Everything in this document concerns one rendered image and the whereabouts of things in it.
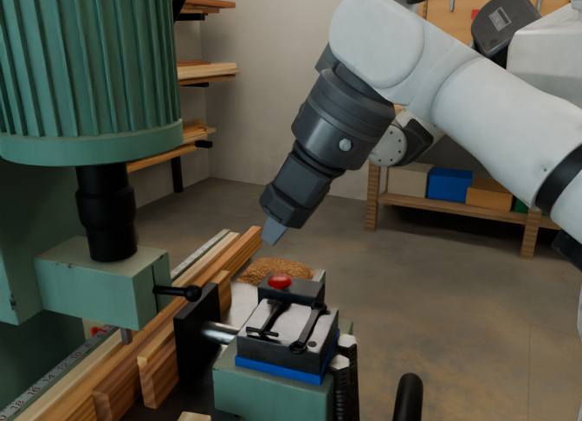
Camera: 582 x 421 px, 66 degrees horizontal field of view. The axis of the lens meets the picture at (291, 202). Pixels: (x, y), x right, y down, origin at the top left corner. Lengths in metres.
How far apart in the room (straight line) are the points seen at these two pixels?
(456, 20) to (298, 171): 3.17
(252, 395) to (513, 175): 0.36
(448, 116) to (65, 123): 0.32
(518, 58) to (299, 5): 3.29
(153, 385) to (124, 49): 0.36
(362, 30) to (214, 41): 3.97
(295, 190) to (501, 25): 0.51
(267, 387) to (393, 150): 0.49
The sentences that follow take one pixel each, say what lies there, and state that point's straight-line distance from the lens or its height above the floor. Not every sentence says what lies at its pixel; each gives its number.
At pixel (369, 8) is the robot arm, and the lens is 0.42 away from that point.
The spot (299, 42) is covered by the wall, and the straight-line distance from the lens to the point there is 3.94.
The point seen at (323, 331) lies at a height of 1.00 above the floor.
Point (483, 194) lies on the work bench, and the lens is 3.24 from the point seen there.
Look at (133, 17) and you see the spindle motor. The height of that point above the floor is 1.32.
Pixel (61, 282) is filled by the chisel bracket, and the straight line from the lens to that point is 0.58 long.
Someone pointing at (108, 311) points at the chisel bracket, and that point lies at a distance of 0.55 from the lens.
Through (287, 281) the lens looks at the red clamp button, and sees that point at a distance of 0.56.
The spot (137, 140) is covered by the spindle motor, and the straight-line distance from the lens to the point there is 0.44.
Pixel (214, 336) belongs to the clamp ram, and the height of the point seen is 0.95.
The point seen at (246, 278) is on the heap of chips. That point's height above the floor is 0.91.
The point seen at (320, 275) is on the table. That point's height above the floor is 0.90.
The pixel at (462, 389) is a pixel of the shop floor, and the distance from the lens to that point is 2.04.
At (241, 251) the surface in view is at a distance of 0.85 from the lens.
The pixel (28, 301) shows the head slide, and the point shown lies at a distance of 0.60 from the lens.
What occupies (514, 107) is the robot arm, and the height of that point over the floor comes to 1.26.
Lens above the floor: 1.30
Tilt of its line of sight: 20 degrees down
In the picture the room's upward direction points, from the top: straight up
